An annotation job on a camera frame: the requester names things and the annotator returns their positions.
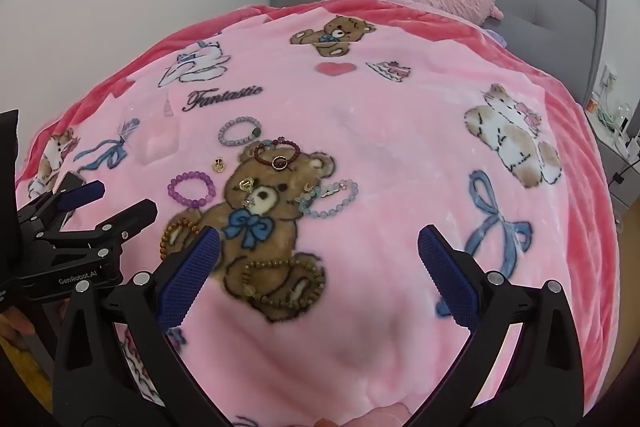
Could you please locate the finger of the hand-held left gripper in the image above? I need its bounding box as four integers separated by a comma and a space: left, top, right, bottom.
17, 172, 106, 229
40, 199, 159, 254

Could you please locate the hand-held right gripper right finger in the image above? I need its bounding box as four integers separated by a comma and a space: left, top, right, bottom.
400, 224, 586, 427

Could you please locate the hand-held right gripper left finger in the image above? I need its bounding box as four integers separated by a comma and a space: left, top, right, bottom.
52, 226, 236, 427

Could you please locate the purple bead bracelet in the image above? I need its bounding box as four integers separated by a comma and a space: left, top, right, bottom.
167, 171, 216, 209

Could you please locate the speckled white bead bracelet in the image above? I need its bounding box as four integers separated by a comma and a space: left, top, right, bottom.
218, 116, 262, 148

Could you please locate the dark red bead bracelet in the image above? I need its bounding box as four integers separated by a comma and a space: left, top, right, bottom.
254, 138, 302, 171

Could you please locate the light blue bead bracelet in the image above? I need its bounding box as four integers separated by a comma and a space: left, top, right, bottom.
297, 178, 360, 219

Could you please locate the person's left hand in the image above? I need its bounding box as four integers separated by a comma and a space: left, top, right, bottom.
0, 311, 37, 339

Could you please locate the pink printed blanket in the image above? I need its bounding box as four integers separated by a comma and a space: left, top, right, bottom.
15, 0, 622, 427

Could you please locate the grey nightstand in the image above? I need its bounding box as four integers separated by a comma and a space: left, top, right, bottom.
584, 106, 640, 220

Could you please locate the brown bead bracelet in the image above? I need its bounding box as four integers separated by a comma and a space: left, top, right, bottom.
160, 217, 202, 264

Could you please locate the long brown bead necklace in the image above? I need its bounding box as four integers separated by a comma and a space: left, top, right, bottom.
239, 256, 327, 310

